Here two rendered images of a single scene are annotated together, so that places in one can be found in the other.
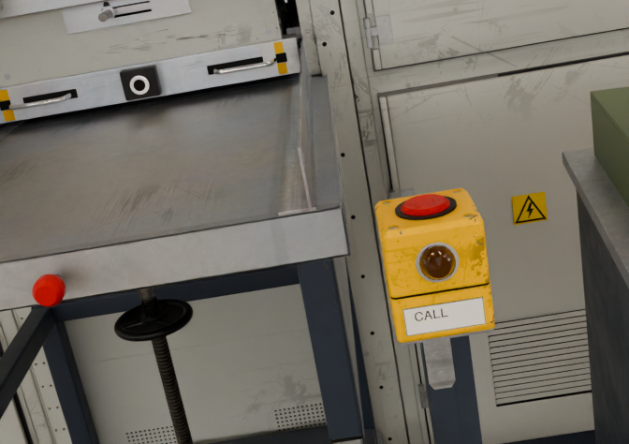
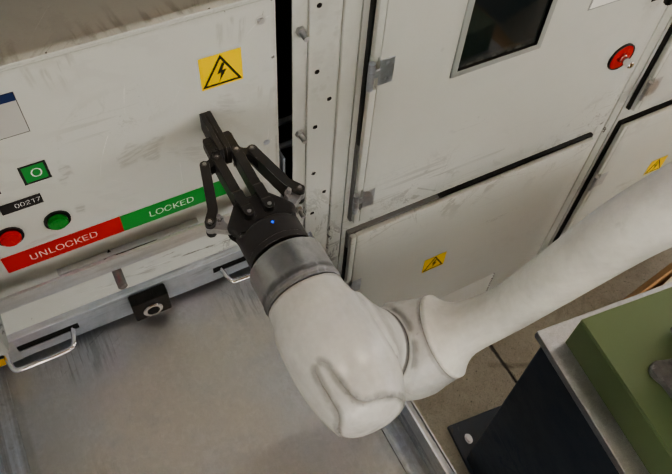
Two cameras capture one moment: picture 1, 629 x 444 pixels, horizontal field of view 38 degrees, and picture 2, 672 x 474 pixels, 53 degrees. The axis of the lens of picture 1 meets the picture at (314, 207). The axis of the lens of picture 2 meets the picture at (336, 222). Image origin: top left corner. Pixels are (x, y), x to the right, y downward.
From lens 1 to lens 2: 1.22 m
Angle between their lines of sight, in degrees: 43
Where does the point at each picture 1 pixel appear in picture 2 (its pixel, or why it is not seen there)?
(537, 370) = not seen: hidden behind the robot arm
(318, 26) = (309, 203)
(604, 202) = (612, 437)
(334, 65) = (317, 223)
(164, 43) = (169, 262)
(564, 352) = not seen: hidden behind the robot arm
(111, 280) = not seen: outside the picture
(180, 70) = (187, 279)
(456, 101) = (407, 223)
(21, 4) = (22, 298)
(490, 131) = (424, 232)
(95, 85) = (99, 314)
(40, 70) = (32, 319)
